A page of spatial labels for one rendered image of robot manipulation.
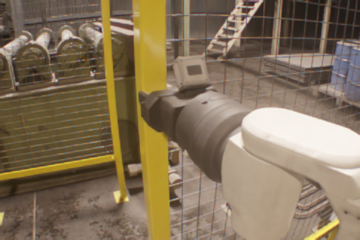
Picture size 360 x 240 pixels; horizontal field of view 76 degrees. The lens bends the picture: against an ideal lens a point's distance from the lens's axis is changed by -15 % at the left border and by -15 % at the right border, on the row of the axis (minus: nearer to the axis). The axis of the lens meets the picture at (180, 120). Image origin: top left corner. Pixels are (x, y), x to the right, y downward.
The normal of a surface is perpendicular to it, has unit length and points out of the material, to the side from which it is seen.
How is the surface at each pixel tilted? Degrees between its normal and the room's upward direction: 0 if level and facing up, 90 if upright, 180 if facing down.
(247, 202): 91
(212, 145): 75
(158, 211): 90
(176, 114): 90
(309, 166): 91
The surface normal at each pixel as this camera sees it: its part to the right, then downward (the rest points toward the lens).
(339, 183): -0.70, 0.30
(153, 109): 0.42, 0.37
